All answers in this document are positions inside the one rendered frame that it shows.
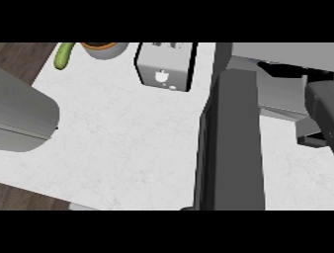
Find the grey microwave body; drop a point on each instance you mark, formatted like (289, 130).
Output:
(290, 56)

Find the grey pot with orange rim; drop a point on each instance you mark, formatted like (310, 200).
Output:
(106, 51)

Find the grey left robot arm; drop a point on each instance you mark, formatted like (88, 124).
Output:
(14, 112)

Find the green cucumber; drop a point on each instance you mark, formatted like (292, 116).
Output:
(64, 56)

